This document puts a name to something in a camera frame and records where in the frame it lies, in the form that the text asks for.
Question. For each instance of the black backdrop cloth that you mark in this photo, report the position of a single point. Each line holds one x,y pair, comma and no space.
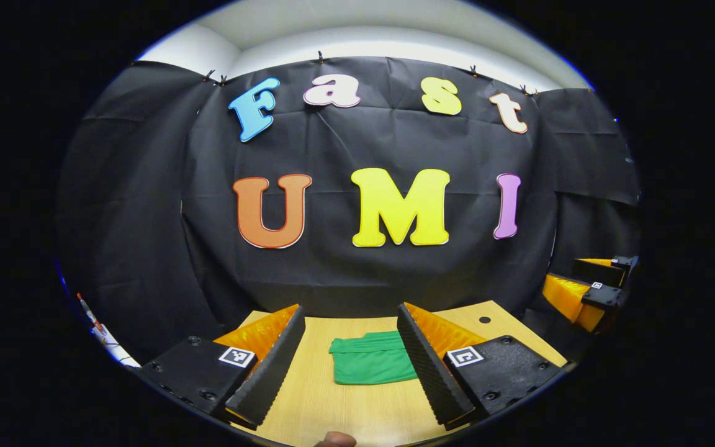
332,273

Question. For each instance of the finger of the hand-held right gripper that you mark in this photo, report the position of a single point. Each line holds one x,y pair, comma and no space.
596,272
606,298

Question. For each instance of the clear bottle with red cap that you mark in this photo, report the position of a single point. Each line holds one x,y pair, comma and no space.
92,316

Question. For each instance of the green T-shirt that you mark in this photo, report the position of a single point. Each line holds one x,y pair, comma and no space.
370,363

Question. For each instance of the white desk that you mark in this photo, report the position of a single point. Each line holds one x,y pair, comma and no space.
115,351

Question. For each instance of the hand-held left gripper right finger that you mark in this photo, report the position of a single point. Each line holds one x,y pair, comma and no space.
426,369

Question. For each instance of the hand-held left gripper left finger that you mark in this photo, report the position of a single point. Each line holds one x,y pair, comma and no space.
270,372

